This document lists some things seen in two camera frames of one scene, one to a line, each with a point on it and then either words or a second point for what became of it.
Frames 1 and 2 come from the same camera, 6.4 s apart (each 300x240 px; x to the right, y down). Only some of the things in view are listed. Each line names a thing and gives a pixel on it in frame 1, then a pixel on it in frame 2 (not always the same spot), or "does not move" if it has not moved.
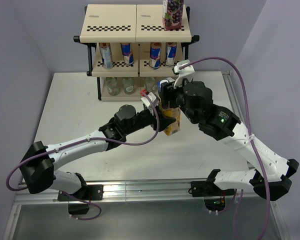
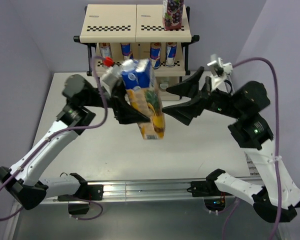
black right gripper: x=167 y=89 to x=185 y=111
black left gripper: x=163 y=121 to x=122 y=110
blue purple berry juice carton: x=172 y=11 does not move
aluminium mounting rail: x=134 y=192 does not move
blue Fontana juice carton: x=173 y=112 to x=138 y=78
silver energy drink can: x=128 y=56 does not move
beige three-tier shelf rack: x=129 y=52 does not move
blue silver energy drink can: x=155 y=53 does not move
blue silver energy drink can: x=171 y=48 does not move
